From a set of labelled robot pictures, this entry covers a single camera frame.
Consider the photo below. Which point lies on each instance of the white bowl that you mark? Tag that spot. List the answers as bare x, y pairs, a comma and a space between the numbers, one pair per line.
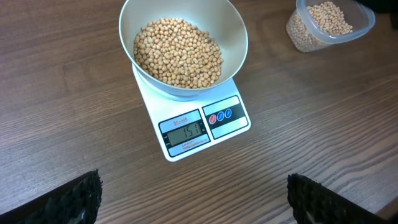
219, 17

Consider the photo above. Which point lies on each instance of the white digital kitchen scale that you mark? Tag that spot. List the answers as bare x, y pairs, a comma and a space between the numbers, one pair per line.
185, 126

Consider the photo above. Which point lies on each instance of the soybeans in container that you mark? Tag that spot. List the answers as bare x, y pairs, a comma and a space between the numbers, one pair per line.
327, 16

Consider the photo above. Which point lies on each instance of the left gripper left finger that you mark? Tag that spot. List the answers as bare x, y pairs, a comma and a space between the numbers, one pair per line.
77, 201

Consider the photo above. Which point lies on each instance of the soybeans in bowl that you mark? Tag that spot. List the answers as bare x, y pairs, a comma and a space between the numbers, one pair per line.
178, 53

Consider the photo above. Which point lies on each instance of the clear plastic container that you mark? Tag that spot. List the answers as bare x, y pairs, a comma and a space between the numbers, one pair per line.
355, 14

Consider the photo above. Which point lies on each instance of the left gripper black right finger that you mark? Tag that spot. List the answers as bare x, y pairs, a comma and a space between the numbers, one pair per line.
313, 203

